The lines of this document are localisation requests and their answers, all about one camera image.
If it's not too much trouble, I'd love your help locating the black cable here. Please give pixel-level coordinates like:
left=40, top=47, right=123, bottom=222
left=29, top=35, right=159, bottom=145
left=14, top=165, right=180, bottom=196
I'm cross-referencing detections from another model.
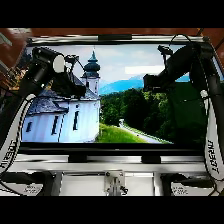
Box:
left=0, top=93, right=37, bottom=196
left=168, top=33, right=214, bottom=101

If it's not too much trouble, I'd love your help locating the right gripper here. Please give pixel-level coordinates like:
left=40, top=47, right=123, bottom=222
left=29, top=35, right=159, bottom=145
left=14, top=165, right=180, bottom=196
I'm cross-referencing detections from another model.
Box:
left=142, top=73, right=165, bottom=93

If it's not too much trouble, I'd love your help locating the silver frame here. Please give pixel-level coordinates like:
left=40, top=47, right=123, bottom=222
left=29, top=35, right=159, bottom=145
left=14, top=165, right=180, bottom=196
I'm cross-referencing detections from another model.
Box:
left=0, top=33, right=224, bottom=197

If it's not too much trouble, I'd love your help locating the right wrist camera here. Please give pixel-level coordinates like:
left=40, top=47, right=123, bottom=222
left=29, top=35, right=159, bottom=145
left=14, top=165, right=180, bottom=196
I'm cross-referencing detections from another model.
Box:
left=157, top=44, right=175, bottom=68

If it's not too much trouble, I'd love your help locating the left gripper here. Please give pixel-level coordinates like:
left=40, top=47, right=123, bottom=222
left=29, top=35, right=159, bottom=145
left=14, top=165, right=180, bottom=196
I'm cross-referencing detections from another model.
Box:
left=52, top=74, right=88, bottom=100

